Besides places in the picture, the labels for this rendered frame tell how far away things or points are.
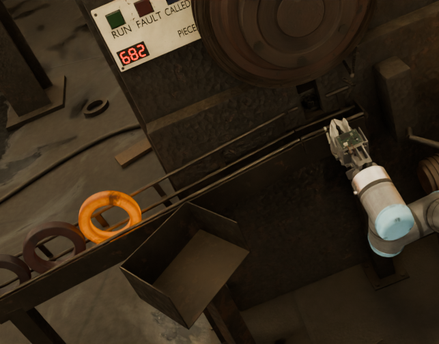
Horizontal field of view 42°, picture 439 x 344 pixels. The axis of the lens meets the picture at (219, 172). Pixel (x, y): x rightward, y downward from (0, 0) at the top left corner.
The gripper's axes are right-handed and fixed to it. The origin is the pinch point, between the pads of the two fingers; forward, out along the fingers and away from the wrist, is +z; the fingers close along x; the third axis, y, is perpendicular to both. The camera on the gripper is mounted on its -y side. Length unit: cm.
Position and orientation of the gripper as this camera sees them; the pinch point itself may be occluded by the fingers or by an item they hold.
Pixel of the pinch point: (335, 125)
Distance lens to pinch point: 161.0
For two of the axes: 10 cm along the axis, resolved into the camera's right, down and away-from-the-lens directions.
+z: -2.9, -7.6, 5.9
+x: -9.2, 3.8, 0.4
